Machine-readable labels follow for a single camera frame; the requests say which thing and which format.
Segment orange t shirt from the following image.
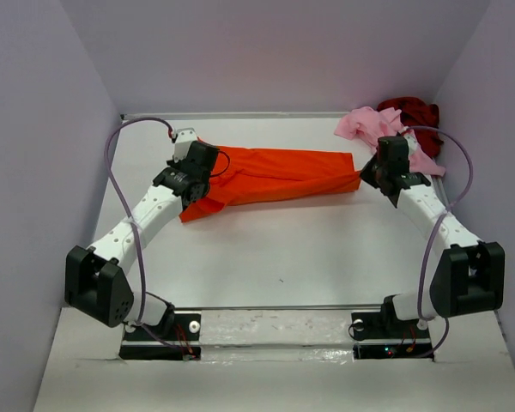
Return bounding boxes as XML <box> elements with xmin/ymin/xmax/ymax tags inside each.
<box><xmin>180</xmin><ymin>146</ymin><xmax>361</xmax><ymax>223</ymax></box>

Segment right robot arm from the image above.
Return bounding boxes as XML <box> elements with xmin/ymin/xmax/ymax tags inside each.
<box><xmin>360</xmin><ymin>135</ymin><xmax>506</xmax><ymax>325</ymax></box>

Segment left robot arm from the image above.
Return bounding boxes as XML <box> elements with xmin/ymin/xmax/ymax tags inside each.
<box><xmin>64</xmin><ymin>140</ymin><xmax>221</xmax><ymax>336</ymax></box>

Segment pink t shirt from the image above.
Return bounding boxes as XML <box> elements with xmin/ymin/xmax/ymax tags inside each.
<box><xmin>334</xmin><ymin>106</ymin><xmax>445</xmax><ymax>177</ymax></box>

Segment dark red t shirt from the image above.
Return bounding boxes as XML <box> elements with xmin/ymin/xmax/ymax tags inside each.
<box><xmin>377</xmin><ymin>96</ymin><xmax>444</xmax><ymax>159</ymax></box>

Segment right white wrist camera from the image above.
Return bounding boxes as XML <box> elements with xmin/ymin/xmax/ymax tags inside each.
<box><xmin>402</xmin><ymin>130</ymin><xmax>421</xmax><ymax>157</ymax></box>

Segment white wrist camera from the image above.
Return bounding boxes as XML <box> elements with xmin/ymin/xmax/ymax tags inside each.
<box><xmin>402</xmin><ymin>130</ymin><xmax>421</xmax><ymax>157</ymax></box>
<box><xmin>173</xmin><ymin>128</ymin><xmax>198</xmax><ymax>162</ymax></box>

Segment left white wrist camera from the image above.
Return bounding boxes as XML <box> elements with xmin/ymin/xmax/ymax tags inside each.
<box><xmin>173</xmin><ymin>128</ymin><xmax>198</xmax><ymax>162</ymax></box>

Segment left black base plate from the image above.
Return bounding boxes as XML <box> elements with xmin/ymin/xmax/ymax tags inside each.
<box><xmin>118</xmin><ymin>311</ymin><xmax>202</xmax><ymax>361</ymax></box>

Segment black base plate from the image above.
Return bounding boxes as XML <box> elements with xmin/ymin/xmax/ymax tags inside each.
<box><xmin>118</xmin><ymin>311</ymin><xmax>202</xmax><ymax>361</ymax></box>
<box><xmin>348</xmin><ymin>312</ymin><xmax>433</xmax><ymax>361</ymax></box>

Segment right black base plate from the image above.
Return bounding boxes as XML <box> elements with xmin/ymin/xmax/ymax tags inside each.
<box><xmin>348</xmin><ymin>312</ymin><xmax>433</xmax><ymax>361</ymax></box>

